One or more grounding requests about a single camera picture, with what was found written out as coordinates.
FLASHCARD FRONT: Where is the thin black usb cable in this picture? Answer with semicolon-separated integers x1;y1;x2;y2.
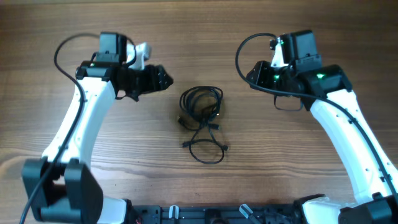
180;104;229;165

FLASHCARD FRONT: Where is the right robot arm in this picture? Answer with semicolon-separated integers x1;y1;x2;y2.
243;30;397;223

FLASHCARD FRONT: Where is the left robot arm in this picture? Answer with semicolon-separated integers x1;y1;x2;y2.
20;32;173;223

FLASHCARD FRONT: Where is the left camera black cable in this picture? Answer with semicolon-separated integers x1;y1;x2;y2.
18;32;137;224

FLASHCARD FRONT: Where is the camera black cable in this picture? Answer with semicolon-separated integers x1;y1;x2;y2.
18;32;137;224
234;32;398;203

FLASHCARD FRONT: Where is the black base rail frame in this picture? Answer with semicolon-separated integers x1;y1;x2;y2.
124;204;307;224

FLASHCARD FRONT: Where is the right camera black cable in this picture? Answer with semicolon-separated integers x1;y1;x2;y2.
234;32;398;203

